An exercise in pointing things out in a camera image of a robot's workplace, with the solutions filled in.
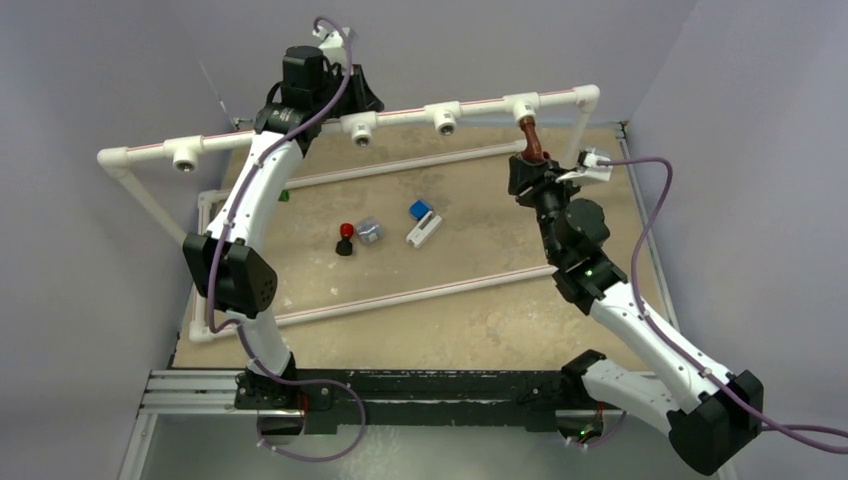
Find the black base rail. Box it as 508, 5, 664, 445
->
234, 368, 603, 434

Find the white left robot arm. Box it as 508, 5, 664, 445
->
182, 45, 384, 409

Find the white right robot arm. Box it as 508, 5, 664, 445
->
507, 152, 764, 476

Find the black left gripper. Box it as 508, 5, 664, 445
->
312, 66, 383, 125

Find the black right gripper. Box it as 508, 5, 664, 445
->
505, 158, 581, 263

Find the aluminium frame rail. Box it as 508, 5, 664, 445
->
118, 369, 308, 479

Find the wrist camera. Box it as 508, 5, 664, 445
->
312, 26, 358, 66
556, 149, 613, 187

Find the white PVC pipe frame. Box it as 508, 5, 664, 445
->
97, 85, 600, 341

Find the blue and white faucet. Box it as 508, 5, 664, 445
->
406, 200, 443, 249

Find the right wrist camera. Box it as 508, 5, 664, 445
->
556, 149, 613, 187

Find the clear grey faucet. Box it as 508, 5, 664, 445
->
354, 216, 385, 245

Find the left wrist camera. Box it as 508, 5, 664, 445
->
312, 26, 358, 66

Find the red and black faucet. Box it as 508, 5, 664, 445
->
335, 223, 355, 257

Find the brown copper faucet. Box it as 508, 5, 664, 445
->
518, 116, 549, 164

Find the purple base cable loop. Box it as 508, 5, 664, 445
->
255, 384, 370, 465

